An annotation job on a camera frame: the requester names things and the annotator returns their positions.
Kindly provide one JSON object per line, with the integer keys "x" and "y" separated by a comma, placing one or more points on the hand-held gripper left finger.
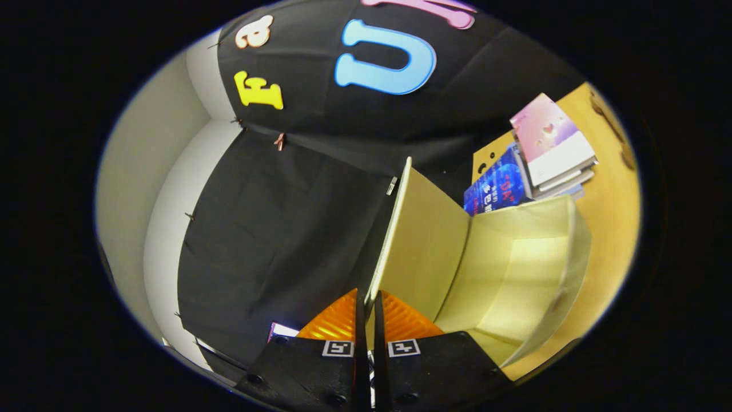
{"x": 359, "y": 343}

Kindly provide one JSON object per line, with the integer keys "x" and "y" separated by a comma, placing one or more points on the pink cover book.
{"x": 549, "y": 137}

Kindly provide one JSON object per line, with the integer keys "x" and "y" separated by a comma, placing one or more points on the black backdrop cloth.
{"x": 286, "y": 229}

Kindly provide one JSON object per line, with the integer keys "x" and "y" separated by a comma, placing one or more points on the red clothespin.
{"x": 279, "y": 142}

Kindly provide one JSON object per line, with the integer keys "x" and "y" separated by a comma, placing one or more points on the blue cover book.
{"x": 497, "y": 189}

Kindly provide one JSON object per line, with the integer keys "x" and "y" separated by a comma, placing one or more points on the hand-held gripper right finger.
{"x": 379, "y": 343}

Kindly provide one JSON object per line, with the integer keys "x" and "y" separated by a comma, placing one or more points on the pale green fabric storage box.
{"x": 514, "y": 269}

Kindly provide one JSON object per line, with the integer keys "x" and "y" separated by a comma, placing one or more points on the silver clip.
{"x": 392, "y": 186}

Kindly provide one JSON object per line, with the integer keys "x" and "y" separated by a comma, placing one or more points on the thin white book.
{"x": 563, "y": 184}

